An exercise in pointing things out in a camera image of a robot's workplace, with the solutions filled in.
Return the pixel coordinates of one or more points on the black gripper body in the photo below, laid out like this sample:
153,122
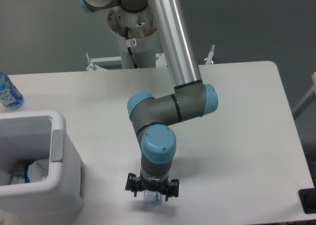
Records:
160,186

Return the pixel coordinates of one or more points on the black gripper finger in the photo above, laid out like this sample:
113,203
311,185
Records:
133,184
172,189

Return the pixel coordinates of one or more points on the clear plastic bottle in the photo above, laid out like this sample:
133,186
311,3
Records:
152,199

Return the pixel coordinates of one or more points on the white plastic wrapper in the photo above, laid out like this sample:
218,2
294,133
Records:
38,171

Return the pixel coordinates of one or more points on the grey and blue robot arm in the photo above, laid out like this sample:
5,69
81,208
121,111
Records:
152,117

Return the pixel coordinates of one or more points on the white plastic trash can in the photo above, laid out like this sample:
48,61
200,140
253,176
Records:
34,136

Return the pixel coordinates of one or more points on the blue yellow snack packet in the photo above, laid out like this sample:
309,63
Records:
20,172

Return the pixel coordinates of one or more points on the black clamp at table edge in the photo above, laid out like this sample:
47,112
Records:
308,200

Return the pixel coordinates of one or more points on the blue labelled drink bottle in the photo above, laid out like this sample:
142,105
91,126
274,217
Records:
10,96

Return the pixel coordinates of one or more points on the white metal base frame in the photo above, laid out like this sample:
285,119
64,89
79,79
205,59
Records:
115,63

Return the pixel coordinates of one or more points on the white metal frame at right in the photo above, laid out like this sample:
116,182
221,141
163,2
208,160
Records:
306,100

